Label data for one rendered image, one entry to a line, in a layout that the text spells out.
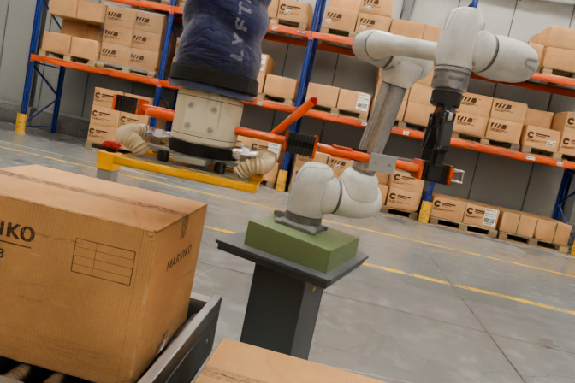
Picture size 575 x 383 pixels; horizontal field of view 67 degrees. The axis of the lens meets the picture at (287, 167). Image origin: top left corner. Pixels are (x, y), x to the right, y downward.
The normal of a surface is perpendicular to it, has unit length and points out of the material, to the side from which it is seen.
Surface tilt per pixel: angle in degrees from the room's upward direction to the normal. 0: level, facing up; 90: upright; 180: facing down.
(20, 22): 90
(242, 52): 79
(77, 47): 90
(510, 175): 90
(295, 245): 90
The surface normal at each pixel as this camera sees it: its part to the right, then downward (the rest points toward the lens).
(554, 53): -0.17, 0.02
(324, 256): -0.44, 0.00
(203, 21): -0.25, -0.18
